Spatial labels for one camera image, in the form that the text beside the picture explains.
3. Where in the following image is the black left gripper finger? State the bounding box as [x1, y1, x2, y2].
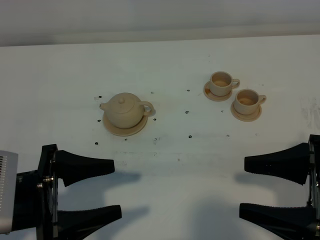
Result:
[55, 150, 115, 187]
[57, 205, 122, 240]

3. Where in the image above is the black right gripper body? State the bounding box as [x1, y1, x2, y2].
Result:
[306, 134, 320, 240]

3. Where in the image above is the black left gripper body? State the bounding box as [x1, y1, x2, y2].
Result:
[11, 144, 58, 240]

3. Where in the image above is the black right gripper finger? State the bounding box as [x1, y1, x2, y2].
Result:
[244, 143, 312, 185]
[239, 203, 320, 240]

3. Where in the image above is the beige ceramic teapot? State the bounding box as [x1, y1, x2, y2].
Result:
[99, 92, 155, 129]

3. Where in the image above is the large beige teapot saucer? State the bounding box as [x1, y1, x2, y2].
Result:
[102, 113, 148, 137]

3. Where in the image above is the near beige cup saucer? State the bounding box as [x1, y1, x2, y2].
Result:
[230, 102, 262, 122]

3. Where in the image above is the beige cup saucer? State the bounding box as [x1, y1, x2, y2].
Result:
[203, 81, 233, 102]
[230, 102, 262, 122]

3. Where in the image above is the near beige teacup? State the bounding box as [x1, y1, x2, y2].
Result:
[234, 89, 267, 115]

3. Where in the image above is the beige teacup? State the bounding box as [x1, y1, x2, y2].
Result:
[234, 89, 267, 115]
[209, 71, 240, 96]

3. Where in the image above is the far beige teacup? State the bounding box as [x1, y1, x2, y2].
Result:
[209, 71, 240, 96]

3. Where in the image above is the far beige cup saucer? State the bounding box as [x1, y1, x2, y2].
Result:
[203, 81, 233, 102]

